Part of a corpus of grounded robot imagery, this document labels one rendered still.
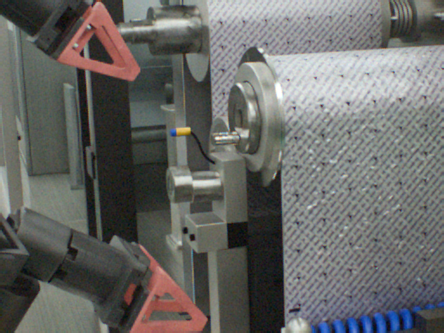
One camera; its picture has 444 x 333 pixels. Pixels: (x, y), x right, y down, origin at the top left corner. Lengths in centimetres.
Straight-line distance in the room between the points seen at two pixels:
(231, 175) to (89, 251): 19
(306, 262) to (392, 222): 10
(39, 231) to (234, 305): 27
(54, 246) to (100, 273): 5
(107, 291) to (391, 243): 31
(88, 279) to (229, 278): 21
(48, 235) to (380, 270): 36
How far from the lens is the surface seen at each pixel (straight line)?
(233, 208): 91
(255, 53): 88
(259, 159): 86
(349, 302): 91
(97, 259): 79
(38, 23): 82
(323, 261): 88
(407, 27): 121
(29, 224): 78
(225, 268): 93
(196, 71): 113
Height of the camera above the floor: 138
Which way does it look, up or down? 12 degrees down
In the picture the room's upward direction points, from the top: 2 degrees counter-clockwise
